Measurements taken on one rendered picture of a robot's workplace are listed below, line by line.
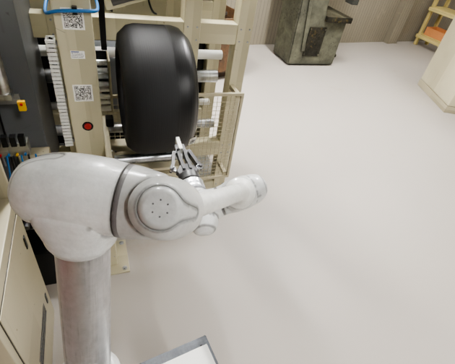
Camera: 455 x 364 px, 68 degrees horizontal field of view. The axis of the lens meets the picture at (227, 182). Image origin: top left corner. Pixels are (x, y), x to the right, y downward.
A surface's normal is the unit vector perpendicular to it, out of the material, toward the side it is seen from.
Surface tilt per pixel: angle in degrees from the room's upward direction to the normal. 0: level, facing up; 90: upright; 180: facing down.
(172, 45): 25
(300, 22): 90
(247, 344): 0
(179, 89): 62
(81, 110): 90
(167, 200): 50
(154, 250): 0
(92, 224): 87
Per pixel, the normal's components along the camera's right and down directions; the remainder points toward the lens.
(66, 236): -0.08, 0.52
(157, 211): 0.16, -0.05
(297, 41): 0.34, 0.65
